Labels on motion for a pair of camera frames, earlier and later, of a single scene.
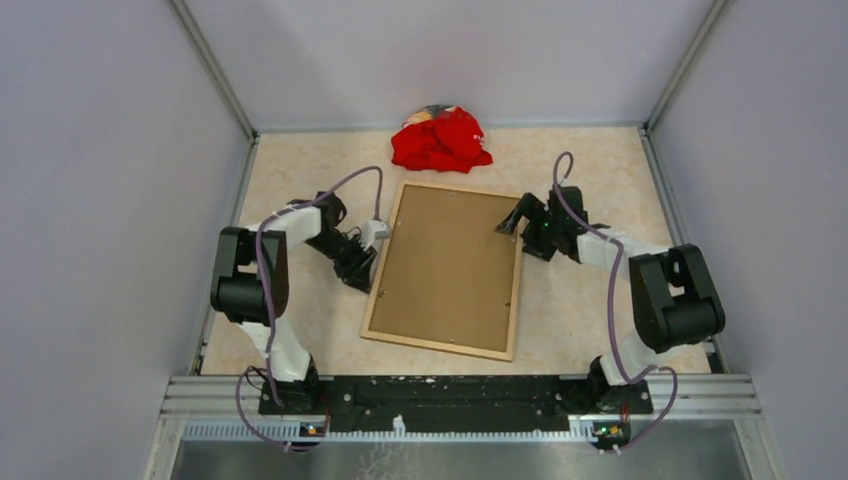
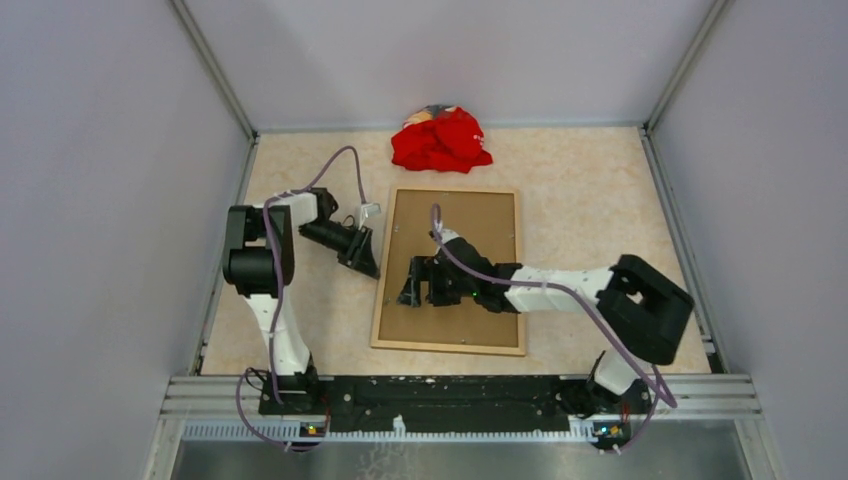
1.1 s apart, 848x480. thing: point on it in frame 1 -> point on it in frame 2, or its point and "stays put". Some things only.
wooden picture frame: [447, 279] stays put
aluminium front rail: [681, 407] stays put
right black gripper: [530, 207] -> [424, 268]
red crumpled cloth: [452, 142] stays put
